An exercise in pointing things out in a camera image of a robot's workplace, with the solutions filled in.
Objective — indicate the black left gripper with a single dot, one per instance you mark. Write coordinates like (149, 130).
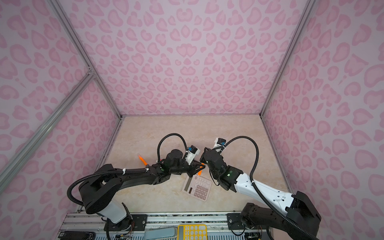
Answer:
(194, 166)

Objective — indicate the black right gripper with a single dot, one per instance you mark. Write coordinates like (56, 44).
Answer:
(203, 158)

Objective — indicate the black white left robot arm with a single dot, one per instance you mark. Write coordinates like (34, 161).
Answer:
(98, 190)

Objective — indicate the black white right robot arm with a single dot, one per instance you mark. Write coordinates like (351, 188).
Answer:
(294, 214)

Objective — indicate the pink white calculator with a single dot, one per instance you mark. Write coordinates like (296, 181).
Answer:
(197, 187)

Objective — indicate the yellow calculator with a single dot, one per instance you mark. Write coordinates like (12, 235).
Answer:
(192, 232)

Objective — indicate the grey blue case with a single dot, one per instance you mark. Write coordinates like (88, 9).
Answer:
(163, 233)

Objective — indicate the black stapler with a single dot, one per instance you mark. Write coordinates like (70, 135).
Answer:
(73, 235)

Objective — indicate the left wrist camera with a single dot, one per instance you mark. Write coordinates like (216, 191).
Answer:
(192, 152)

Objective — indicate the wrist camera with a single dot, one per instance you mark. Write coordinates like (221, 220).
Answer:
(192, 152)
(219, 144)

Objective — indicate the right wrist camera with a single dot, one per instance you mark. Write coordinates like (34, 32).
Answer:
(219, 144)

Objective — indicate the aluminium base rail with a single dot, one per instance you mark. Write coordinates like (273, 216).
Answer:
(218, 226)

